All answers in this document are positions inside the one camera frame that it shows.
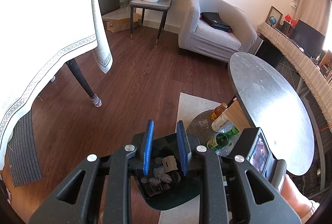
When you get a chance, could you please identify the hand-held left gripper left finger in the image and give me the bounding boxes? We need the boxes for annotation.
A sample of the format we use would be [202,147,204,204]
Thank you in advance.
[28,120,155,224]

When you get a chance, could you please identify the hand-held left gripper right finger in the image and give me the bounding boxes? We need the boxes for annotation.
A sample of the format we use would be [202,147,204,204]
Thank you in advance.
[176,120,303,224]

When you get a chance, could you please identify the aluminium foil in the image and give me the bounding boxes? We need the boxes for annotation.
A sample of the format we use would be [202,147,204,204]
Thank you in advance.
[153,167,172,183]

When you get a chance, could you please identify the dark green trash bin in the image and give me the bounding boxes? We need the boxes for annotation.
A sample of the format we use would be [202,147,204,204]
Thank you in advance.
[131,133,203,212]

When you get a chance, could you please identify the brown cardboard scrap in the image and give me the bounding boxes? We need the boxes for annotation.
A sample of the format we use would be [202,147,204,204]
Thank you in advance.
[162,156,178,172]

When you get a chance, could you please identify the beige wooden board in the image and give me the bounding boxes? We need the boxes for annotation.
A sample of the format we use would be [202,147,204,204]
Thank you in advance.
[225,101,254,134]

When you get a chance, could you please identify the white plastic bottle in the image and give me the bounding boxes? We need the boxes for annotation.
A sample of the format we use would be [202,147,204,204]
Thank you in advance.
[211,110,234,132]

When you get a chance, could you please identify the amber drink bottle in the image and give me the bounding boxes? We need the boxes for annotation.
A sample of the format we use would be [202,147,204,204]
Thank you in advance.
[210,103,228,121]

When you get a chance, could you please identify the grey oval coffee table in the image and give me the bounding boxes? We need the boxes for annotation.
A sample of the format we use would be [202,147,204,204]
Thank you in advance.
[186,52,326,195]

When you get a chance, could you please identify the black table leg with sock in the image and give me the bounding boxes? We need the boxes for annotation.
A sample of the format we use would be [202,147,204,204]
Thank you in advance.
[66,58,103,106]

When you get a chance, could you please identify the side table with beige cloth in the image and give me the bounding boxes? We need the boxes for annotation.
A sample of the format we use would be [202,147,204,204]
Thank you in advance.
[258,22,332,134]

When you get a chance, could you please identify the black cabinet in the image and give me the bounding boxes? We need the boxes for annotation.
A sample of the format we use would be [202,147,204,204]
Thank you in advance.
[255,34,284,69]

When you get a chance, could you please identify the wooden shelf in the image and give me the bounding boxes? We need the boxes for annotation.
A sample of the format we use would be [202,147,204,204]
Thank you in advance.
[318,50,332,77]

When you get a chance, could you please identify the grey armchair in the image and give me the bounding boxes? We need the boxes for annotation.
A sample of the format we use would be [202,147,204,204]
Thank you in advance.
[178,0,258,63]

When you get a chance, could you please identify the grey ribbed mat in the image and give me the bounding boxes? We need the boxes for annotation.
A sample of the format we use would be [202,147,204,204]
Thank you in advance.
[6,110,44,187]

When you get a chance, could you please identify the flat cardboard box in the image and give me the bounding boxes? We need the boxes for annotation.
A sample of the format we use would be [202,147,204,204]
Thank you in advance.
[107,13,139,33]

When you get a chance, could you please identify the black monitor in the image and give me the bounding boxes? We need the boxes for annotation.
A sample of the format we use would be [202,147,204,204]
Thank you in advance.
[289,20,326,50]

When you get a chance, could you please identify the dark wooden box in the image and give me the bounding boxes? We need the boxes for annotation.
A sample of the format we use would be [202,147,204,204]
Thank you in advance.
[281,21,295,34]

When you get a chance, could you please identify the black bag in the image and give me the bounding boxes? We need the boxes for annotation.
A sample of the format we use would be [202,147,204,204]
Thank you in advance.
[200,12,233,33]

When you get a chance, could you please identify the framed globe picture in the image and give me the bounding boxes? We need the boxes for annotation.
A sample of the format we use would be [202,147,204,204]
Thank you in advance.
[267,6,283,29]

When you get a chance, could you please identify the small red flags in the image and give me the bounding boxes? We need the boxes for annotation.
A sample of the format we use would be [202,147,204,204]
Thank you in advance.
[284,15,298,26]

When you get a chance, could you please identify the grey dining chair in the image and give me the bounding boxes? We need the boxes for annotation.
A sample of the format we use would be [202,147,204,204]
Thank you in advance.
[129,0,177,45]

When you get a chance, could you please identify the white patterned tablecloth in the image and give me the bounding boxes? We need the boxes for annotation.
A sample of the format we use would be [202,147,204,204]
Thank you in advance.
[0,0,114,170]

